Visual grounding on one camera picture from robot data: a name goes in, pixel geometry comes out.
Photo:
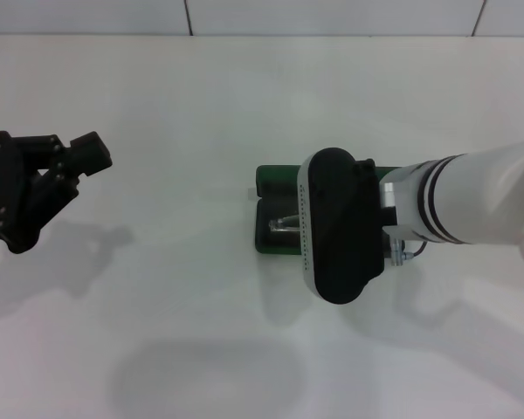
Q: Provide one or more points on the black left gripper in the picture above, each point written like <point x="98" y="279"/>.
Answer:
<point x="4" y="196"/>

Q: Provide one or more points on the green glasses case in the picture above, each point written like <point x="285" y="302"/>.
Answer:
<point x="275" y="192"/>

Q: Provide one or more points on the clear white glasses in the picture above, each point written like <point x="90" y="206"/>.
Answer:
<point x="284" y="224"/>

